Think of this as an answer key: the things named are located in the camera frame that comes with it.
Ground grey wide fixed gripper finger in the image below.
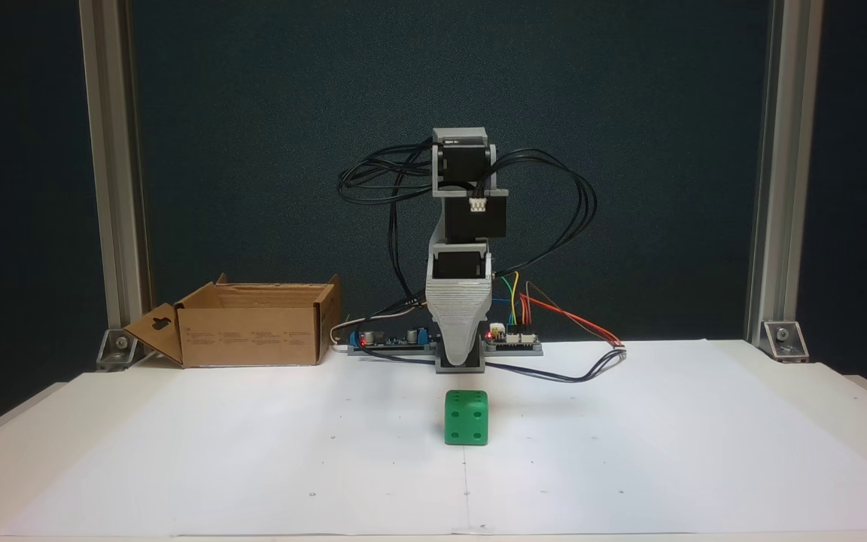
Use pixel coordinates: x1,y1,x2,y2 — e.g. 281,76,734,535
424,277,494,370

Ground coloured jumper wires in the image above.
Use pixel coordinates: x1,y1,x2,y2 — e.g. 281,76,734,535
494,271,522,329

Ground circuit board with jumper wires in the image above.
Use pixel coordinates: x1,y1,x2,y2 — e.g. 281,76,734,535
484,322,544,356

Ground aluminium frame post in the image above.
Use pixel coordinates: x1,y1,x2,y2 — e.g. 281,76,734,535
78,0,154,333
744,0,826,344

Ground black cable bundle white connector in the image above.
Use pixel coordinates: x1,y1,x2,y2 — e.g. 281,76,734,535
479,148,628,384

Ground green dice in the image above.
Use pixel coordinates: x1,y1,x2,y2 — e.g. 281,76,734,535
444,389,490,446

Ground blue circuit board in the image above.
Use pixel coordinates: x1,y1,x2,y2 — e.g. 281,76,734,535
348,325,439,356

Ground metal corner bracket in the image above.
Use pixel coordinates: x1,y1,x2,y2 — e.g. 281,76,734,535
96,327,140,372
760,320,810,363

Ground brown cardboard box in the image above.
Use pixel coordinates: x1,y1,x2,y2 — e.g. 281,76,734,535
123,274,342,370

